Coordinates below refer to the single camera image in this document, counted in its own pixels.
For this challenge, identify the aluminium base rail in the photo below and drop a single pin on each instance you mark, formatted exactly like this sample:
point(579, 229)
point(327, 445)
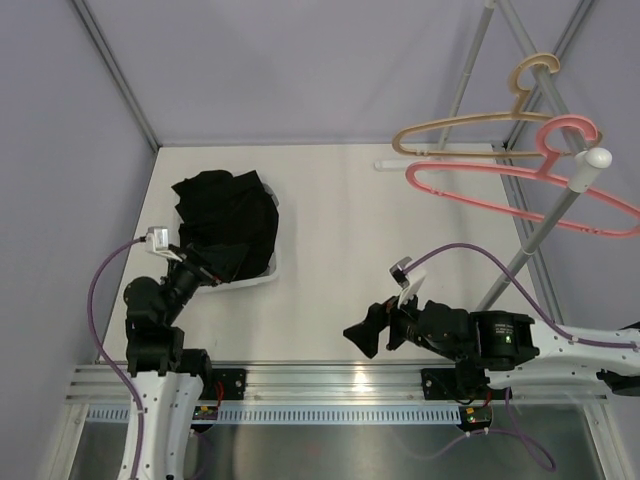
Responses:
point(365, 383)

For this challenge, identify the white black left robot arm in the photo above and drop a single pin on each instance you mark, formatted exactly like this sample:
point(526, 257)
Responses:
point(166, 379)

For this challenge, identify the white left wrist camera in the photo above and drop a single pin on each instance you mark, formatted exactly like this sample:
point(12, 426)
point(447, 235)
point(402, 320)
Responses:
point(157, 242)

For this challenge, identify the silver clothes rack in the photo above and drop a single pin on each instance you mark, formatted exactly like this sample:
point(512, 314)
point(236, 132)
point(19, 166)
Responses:
point(569, 263)

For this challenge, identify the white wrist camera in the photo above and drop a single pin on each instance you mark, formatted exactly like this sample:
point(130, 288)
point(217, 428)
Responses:
point(157, 242)
point(409, 280)

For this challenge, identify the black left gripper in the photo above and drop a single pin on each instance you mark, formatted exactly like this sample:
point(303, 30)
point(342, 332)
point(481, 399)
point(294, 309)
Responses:
point(218, 266)

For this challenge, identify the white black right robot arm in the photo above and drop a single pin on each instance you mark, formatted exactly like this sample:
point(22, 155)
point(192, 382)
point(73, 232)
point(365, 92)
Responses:
point(497, 350)

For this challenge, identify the black shirt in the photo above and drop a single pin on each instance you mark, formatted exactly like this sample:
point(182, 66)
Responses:
point(230, 215)

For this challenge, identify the white slotted cable duct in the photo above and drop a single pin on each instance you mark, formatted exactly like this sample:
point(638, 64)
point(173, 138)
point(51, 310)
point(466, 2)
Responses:
point(329, 415)

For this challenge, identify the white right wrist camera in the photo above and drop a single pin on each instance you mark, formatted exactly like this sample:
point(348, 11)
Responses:
point(409, 280)

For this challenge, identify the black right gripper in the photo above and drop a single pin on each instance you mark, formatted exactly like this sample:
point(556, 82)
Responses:
point(365, 335)

